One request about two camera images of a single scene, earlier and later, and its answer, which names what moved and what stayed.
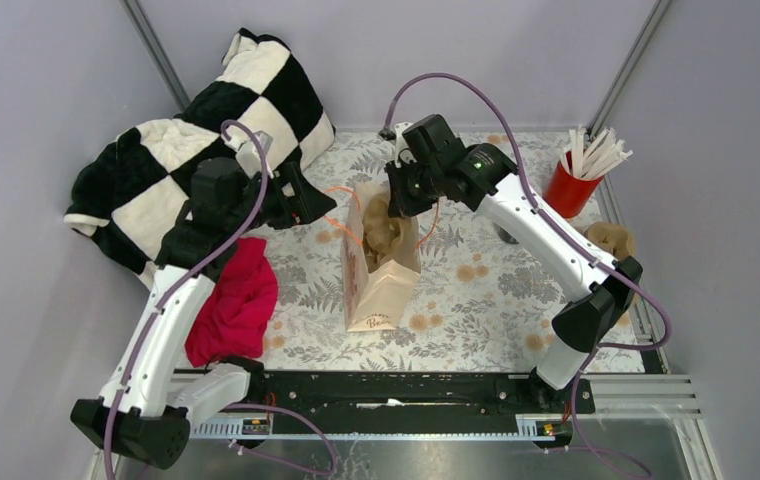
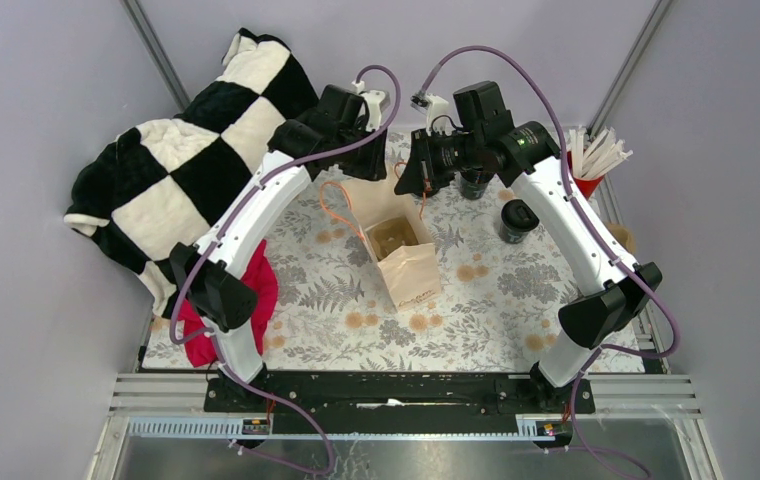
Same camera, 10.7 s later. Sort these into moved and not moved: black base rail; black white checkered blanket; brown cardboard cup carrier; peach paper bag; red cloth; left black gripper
Moved: peach paper bag; left black gripper
Not moved: black white checkered blanket; brown cardboard cup carrier; red cloth; black base rail
